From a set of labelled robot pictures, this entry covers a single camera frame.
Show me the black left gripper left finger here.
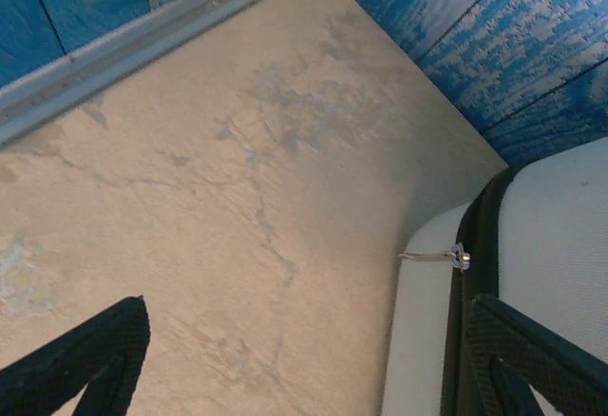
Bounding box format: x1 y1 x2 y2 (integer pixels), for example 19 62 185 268
0 295 152 416

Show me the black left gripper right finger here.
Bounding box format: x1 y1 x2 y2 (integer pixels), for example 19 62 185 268
463 293 608 416

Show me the white hard-shell suitcase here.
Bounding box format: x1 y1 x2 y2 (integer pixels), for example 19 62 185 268
379 138 608 416

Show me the aluminium table side rail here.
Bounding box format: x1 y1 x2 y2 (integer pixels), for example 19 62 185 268
0 0 329 146

